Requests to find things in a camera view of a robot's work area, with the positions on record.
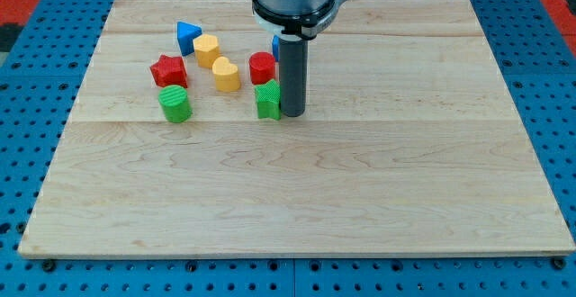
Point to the blue cube block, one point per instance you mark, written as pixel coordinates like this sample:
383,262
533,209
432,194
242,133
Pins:
275,47

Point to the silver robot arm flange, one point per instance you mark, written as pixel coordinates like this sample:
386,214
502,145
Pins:
295,20

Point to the green star block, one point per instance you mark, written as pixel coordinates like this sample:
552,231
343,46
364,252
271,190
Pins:
267,98

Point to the red cylinder block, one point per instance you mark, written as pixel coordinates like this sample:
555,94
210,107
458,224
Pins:
261,67

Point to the yellow heart block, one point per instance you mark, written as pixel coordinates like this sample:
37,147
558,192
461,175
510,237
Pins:
226,75

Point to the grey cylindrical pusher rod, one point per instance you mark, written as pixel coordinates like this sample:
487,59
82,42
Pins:
293,69

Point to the green cylinder block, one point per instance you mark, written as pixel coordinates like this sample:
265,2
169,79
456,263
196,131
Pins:
175,104

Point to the yellow hexagon block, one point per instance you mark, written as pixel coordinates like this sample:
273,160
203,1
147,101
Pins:
206,50

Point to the wooden board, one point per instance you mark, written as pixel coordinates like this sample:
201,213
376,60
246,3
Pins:
410,146

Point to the red star block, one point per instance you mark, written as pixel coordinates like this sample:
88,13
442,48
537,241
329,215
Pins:
168,71

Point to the blue triangle block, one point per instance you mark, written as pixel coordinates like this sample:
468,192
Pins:
186,33

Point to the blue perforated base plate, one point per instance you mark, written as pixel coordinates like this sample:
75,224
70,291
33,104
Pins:
39,82

